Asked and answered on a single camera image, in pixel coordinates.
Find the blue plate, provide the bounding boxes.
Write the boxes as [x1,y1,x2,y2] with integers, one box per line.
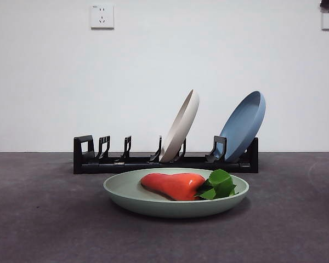
[219,90,266,163]

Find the green plate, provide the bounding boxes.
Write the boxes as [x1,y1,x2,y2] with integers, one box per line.
[103,168,250,219]

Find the black plate rack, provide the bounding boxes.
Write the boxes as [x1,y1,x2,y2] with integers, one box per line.
[73,135,259,175]

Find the beige plate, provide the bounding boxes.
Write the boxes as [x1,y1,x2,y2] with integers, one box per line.
[158,88,200,163]

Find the orange carrot with green leaves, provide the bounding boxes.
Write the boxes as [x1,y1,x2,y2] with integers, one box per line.
[140,169,240,202]

